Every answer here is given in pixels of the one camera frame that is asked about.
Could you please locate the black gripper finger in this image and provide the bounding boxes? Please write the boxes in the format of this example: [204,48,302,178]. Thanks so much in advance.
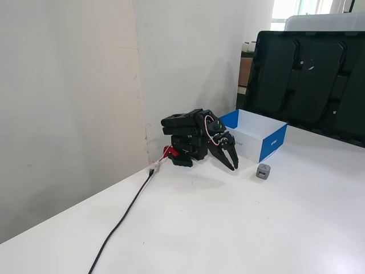
[209,144,235,172]
[224,142,239,170]

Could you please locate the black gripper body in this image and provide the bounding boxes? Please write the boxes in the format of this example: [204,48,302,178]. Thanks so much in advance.
[209,130,236,150]

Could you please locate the small gray block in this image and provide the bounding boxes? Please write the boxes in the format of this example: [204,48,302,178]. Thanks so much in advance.
[255,163,272,181]

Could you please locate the blue white cardboard box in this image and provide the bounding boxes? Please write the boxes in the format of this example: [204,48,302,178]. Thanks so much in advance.
[218,108,289,164]

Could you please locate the brown cardboard box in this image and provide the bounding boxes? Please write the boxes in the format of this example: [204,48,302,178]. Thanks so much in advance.
[238,56,253,87]

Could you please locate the white cups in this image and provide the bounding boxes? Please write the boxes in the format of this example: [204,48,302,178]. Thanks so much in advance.
[241,41,258,53]

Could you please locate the large black plastic tray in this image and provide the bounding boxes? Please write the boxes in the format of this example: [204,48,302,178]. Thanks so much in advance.
[244,30,365,149]

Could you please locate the bright window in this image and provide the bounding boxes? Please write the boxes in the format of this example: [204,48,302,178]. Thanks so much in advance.
[270,0,365,31]

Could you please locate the white plastic container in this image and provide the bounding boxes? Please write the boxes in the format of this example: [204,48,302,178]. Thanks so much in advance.
[283,11,365,33]

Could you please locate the pink white arm wire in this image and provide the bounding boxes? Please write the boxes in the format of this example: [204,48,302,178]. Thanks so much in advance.
[204,115,222,148]

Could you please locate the black clamp with red handle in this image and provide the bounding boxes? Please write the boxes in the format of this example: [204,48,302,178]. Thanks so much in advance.
[162,144,194,168]

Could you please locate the red white thin wire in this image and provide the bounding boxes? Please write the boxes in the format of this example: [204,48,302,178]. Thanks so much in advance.
[158,147,173,165]

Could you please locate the white taped cable joint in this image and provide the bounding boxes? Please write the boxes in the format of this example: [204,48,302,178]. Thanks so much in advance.
[147,159,168,172]

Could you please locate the black power cable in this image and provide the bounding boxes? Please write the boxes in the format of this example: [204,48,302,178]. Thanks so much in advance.
[87,168,156,274]

